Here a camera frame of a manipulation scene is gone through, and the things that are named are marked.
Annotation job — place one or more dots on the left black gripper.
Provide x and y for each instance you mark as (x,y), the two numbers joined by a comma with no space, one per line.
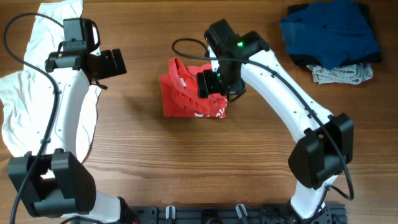
(115,62)

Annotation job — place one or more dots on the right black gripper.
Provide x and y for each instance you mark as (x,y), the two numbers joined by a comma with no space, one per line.
(203,84)

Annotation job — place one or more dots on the red printed t-shirt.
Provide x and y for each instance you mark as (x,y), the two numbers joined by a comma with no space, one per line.
(180,93)

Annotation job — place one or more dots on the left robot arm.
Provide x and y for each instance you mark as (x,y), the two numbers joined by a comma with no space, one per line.
(53,183)

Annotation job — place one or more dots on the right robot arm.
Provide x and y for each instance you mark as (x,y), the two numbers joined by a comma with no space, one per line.
(324,142)

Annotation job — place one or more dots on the white t-shirt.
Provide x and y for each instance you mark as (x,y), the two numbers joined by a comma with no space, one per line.
(27,94)

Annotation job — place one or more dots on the folded blue garment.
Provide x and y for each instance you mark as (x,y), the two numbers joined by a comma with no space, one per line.
(329,31)

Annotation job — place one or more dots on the folded light grey garment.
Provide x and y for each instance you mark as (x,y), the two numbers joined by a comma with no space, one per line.
(348,74)

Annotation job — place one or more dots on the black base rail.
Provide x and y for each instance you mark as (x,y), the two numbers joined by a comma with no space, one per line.
(266,214)

